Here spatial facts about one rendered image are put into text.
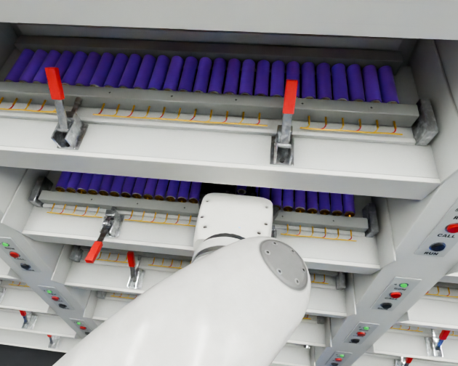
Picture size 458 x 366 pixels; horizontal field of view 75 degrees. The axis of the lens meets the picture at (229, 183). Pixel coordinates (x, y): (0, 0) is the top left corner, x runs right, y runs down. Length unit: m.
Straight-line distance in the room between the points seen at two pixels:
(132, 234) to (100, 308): 0.42
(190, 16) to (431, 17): 0.19
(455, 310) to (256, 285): 0.63
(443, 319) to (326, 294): 0.23
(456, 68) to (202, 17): 0.28
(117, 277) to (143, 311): 0.54
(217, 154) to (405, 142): 0.23
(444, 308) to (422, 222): 0.35
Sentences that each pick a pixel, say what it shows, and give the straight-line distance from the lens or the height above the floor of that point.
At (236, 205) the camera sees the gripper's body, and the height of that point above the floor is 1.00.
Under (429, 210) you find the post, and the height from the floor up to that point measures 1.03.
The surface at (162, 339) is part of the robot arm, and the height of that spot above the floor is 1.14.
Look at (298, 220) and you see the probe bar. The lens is 0.51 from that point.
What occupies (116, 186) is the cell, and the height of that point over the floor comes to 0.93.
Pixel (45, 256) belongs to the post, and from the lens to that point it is 0.71.
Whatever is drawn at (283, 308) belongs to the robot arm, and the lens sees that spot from 0.22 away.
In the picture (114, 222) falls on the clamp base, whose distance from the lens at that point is 0.54.
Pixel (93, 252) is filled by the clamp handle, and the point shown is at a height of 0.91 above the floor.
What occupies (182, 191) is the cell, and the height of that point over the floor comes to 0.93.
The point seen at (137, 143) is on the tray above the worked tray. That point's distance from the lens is 0.40.
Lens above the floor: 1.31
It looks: 45 degrees down
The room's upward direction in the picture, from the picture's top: straight up
